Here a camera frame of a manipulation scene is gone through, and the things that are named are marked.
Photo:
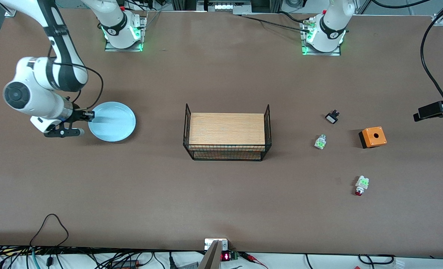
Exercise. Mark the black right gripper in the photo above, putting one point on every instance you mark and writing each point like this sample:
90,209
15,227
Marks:
78,114

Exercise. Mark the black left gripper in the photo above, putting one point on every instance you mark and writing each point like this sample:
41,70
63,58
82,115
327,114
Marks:
431,110

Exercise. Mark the light blue round plate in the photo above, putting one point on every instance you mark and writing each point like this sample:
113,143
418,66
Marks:
113,121

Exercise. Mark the red push button switch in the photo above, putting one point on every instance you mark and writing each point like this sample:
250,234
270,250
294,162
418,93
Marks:
362,184

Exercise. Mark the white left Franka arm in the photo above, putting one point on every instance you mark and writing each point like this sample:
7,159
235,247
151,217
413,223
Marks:
329,26

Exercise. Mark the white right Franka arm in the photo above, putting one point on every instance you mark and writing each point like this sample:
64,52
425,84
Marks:
30,97

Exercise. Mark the black square white-faced button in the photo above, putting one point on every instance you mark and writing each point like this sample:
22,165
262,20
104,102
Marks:
332,117

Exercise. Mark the black inline plug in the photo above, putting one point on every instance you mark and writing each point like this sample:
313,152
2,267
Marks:
49,260

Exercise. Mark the black power adapter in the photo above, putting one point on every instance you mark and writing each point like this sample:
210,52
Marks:
126,264

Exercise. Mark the white lit control box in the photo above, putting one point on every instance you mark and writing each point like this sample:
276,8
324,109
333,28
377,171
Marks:
225,5

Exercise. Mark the red digit display module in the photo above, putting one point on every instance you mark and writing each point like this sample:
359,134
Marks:
225,256

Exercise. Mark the red black clip leads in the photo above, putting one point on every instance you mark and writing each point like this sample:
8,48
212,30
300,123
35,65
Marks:
249,256

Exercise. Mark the orange button enclosure box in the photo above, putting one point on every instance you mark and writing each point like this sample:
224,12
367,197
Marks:
374,137

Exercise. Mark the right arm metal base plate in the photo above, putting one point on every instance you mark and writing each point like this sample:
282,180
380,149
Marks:
111,47

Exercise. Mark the metal table corner bracket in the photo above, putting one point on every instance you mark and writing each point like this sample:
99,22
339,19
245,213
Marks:
10,14
439,20

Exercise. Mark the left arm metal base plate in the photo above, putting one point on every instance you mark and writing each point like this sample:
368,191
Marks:
335,53

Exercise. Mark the clear green push button switch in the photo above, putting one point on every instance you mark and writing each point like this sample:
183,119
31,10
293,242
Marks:
320,142

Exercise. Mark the silver mounting bracket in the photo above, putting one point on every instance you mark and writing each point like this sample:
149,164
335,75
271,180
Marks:
208,244

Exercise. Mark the grey camera mount beam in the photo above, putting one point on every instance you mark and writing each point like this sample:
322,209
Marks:
211,259

